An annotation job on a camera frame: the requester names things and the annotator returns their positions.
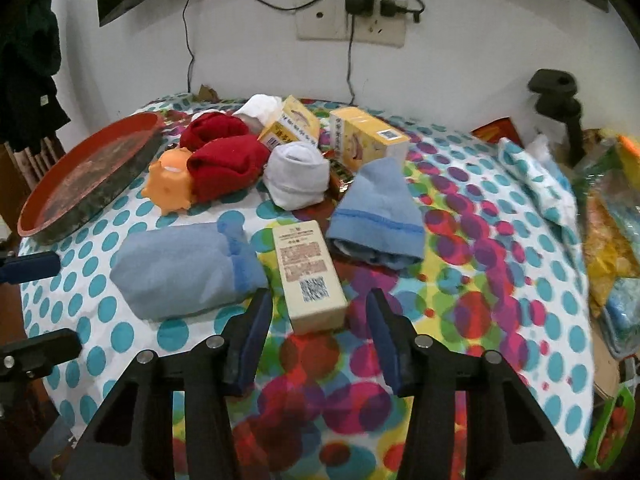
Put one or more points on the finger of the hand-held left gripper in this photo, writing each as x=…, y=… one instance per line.
x=35, y=352
x=30, y=266

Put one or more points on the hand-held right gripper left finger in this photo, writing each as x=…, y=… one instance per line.
x=250, y=340

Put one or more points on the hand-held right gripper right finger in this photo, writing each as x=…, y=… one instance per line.
x=385, y=345

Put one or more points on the beige rectangular box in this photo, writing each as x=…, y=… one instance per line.
x=305, y=270

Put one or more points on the red round tray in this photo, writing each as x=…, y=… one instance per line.
x=90, y=175

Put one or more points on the smooth white sock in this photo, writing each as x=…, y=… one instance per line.
x=295, y=175

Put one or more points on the large red sock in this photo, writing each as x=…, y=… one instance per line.
x=225, y=165

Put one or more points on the yellow and white box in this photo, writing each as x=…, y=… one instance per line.
x=365, y=140

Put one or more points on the yellow box with barcode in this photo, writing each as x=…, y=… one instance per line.
x=295, y=125

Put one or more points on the fluffy white sock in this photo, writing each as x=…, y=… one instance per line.
x=260, y=107

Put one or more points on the light blue folded sock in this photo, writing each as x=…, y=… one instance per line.
x=372, y=215
x=175, y=270

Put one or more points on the wooden chair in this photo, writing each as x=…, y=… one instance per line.
x=37, y=160

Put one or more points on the polka dot tablecloth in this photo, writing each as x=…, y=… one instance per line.
x=475, y=260

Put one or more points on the orange spiky toy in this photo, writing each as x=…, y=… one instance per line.
x=167, y=180

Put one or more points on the red wrapped candy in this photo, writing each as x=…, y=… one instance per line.
x=340, y=175

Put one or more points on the dark hanging clothing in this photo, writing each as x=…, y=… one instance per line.
x=25, y=70

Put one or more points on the small red rolled sock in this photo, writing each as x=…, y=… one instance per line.
x=210, y=130

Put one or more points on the brown cardboard box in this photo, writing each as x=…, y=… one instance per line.
x=605, y=365

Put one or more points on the yellow snack bag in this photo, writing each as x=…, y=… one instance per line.
x=602, y=255

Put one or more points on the green strawberry packet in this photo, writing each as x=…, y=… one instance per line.
x=612, y=425

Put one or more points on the blue plastic packet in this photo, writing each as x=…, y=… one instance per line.
x=625, y=310

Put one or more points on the red and yellow packet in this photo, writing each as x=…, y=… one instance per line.
x=500, y=130

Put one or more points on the brown cardboard scrap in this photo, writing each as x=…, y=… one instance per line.
x=206, y=93

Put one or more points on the white plastic bag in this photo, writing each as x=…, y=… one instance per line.
x=540, y=146

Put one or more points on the black clamp stand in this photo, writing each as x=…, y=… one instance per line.
x=555, y=90

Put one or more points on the yellow knitted toy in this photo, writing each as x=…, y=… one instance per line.
x=627, y=147

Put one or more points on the black plug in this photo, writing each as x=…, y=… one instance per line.
x=387, y=8

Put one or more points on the white wall power socket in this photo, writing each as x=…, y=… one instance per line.
x=380, y=32

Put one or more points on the wall plate with round hole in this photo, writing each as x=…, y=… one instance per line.
x=322, y=25

